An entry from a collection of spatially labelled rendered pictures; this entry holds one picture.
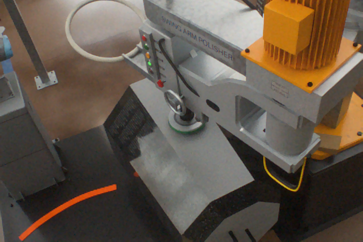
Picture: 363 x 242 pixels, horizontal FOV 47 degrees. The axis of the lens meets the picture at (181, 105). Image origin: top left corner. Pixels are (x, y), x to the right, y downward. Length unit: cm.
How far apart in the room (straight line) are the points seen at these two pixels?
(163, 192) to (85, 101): 181
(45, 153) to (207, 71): 164
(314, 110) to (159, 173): 120
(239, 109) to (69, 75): 274
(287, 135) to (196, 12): 59
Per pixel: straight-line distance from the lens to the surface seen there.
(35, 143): 303
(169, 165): 229
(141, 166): 246
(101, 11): 502
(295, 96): 138
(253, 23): 158
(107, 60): 242
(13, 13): 380
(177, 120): 233
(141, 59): 244
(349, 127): 251
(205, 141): 229
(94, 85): 404
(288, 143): 166
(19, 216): 335
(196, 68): 186
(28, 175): 326
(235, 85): 162
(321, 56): 133
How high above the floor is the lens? 265
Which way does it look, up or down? 47 degrees down
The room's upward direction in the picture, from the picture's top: 8 degrees counter-clockwise
